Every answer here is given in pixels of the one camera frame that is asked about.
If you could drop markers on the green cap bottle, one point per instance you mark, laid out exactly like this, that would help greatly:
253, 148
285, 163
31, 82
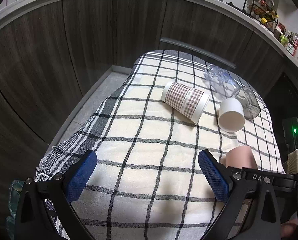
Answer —
283, 40

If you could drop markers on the white plastic cup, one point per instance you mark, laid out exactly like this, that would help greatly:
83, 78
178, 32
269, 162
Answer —
231, 116

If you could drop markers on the clear square glass cup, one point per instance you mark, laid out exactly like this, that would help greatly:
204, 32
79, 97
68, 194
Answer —
249, 103

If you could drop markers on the pink plastic cup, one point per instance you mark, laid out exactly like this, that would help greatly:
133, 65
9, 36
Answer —
239, 157

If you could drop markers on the black spice rack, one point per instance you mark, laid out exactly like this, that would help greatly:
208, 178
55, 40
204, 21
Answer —
261, 10

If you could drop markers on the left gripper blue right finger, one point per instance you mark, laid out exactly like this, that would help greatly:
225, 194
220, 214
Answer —
233, 186

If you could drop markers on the black white checkered cloth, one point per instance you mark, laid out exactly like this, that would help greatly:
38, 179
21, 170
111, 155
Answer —
147, 183

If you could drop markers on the black gas stove grate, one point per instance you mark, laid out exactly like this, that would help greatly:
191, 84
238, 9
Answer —
234, 6

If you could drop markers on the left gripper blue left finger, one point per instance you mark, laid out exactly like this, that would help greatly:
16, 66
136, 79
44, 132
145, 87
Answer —
41, 201

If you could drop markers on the grey drawer handle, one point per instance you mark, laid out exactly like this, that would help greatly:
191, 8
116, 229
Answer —
198, 50

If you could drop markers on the cream ribbed handle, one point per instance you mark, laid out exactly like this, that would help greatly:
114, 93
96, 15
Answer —
293, 162

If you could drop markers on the checkered paper cup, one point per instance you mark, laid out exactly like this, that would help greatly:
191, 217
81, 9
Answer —
188, 101

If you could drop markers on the red label sauce bottle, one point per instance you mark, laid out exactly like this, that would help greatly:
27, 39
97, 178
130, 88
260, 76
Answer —
295, 45

